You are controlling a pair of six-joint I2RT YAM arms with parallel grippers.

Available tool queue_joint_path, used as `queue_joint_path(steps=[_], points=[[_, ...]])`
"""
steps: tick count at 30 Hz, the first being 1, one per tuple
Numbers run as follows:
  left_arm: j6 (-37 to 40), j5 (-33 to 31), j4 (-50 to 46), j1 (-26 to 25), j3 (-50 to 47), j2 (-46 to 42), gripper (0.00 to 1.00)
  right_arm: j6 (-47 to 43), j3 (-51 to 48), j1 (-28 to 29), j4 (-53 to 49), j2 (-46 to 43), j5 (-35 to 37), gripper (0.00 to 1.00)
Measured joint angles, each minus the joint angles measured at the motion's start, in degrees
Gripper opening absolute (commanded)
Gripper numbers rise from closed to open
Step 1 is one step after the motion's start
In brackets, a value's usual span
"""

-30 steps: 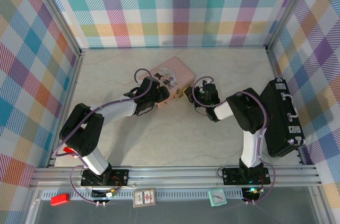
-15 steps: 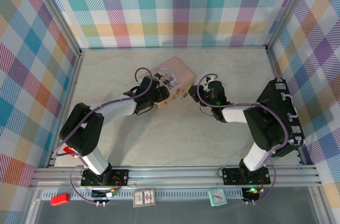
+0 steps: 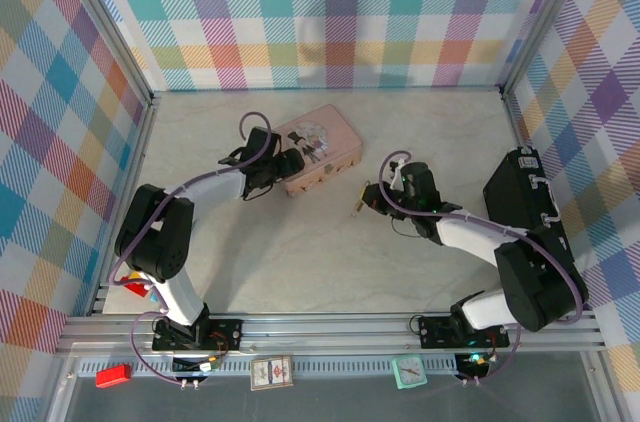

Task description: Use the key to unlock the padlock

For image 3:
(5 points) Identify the pink cartoon tin box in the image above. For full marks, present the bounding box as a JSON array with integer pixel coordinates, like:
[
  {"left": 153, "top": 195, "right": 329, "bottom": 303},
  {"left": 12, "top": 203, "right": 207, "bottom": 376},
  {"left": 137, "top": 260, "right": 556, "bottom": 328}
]
[{"left": 272, "top": 102, "right": 365, "bottom": 198}]

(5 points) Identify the black hard case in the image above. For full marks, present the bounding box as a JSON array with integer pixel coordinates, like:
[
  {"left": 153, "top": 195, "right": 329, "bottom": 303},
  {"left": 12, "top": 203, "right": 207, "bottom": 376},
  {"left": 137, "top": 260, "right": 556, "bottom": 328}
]
[{"left": 482, "top": 145, "right": 576, "bottom": 263}]

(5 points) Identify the teal alarm clock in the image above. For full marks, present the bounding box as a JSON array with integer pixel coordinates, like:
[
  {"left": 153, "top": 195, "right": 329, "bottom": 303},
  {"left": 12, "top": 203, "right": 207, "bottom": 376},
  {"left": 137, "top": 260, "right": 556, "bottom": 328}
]
[{"left": 390, "top": 355, "right": 429, "bottom": 390}]

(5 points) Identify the red toy brick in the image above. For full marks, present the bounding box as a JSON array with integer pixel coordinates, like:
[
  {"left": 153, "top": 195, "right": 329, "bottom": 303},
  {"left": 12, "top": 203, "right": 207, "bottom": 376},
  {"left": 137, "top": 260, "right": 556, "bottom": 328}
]
[{"left": 124, "top": 279, "right": 152, "bottom": 299}]

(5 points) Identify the playing card box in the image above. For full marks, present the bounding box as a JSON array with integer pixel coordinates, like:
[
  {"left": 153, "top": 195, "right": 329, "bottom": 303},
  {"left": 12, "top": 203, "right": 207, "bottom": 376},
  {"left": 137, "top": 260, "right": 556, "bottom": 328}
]
[{"left": 249, "top": 355, "right": 296, "bottom": 392}]

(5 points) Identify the red rectangular block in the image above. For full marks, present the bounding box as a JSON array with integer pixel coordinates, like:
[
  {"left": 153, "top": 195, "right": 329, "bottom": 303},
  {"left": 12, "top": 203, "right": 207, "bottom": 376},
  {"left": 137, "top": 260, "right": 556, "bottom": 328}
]
[{"left": 94, "top": 364, "right": 133, "bottom": 388}]

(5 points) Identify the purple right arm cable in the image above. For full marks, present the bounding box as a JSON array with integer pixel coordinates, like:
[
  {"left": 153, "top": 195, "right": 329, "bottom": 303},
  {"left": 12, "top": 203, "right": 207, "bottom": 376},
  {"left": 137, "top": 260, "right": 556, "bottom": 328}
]
[{"left": 378, "top": 149, "right": 589, "bottom": 386}]

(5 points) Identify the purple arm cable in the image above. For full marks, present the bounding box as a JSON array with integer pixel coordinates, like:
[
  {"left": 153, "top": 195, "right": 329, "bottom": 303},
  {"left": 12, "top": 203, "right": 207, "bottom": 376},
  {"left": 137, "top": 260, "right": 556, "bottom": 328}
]
[
  {"left": 108, "top": 111, "right": 281, "bottom": 386},
  {"left": 378, "top": 149, "right": 589, "bottom": 386}
]

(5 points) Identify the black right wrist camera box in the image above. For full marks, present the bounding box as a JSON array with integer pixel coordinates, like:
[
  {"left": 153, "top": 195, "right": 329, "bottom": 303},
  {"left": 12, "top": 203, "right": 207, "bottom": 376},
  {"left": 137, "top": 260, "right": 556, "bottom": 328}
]
[{"left": 399, "top": 161, "right": 439, "bottom": 203}]

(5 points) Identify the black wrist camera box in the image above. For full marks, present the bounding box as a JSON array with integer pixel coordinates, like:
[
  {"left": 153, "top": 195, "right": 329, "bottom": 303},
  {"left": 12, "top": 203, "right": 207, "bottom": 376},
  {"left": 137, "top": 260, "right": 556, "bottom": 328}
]
[
  {"left": 243, "top": 126, "right": 281, "bottom": 163},
  {"left": 399, "top": 161, "right": 439, "bottom": 203}
]

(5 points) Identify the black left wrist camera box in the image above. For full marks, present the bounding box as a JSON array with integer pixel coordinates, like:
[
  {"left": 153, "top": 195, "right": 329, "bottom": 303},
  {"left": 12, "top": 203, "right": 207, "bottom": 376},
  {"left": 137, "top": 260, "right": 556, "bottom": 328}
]
[{"left": 243, "top": 126, "right": 281, "bottom": 163}]

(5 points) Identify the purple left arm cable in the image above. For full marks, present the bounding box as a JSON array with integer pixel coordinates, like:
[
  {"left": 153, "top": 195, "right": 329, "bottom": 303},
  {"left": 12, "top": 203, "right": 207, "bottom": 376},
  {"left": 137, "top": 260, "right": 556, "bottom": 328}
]
[{"left": 108, "top": 111, "right": 281, "bottom": 386}]

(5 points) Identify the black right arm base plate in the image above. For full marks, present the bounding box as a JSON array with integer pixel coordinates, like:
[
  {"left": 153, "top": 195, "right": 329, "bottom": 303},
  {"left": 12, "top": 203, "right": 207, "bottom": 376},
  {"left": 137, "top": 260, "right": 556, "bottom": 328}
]
[{"left": 417, "top": 315, "right": 511, "bottom": 350}]

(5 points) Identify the aluminium frame rail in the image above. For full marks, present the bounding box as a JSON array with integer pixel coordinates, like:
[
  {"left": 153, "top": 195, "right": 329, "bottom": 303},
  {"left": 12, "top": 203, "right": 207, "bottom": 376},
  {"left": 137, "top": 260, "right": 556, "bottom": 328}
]
[{"left": 57, "top": 312, "right": 607, "bottom": 357}]

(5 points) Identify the perforated grey cable duct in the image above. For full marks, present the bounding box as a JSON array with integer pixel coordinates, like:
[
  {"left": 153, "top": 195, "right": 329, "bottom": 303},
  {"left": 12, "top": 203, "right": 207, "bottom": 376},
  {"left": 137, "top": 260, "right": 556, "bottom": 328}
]
[{"left": 74, "top": 357, "right": 501, "bottom": 379}]

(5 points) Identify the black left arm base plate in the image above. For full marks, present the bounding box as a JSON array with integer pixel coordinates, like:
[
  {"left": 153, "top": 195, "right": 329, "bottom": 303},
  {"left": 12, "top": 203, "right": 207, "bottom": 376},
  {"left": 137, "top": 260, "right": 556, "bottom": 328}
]
[{"left": 152, "top": 319, "right": 244, "bottom": 354}]

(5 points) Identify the aluminium corner post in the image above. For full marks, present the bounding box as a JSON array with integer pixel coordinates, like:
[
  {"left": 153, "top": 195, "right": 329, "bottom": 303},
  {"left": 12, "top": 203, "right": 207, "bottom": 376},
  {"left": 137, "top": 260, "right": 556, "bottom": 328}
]
[
  {"left": 498, "top": 0, "right": 597, "bottom": 99},
  {"left": 49, "top": 0, "right": 162, "bottom": 111}
]

